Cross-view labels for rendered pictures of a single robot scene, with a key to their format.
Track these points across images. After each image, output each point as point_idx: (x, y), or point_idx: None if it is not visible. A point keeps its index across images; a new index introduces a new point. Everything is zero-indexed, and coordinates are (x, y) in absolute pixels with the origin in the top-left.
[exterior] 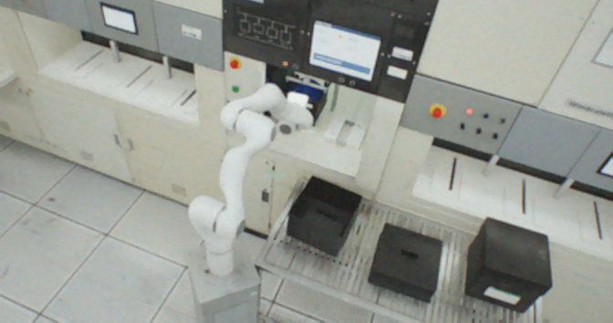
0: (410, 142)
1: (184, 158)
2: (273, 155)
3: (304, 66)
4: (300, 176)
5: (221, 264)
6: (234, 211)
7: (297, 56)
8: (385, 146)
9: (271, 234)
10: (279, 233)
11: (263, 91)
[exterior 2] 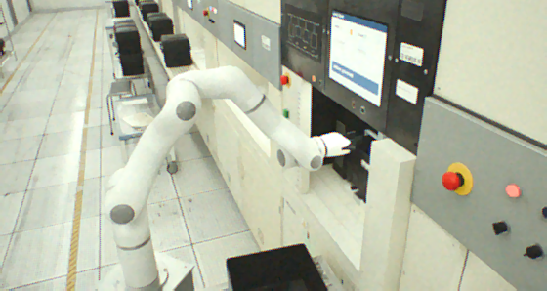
0: (427, 243)
1: (263, 196)
2: (308, 215)
3: (325, 82)
4: (320, 255)
5: (122, 263)
6: (119, 187)
7: (321, 66)
8: (384, 231)
9: (217, 285)
10: (226, 290)
11: (216, 68)
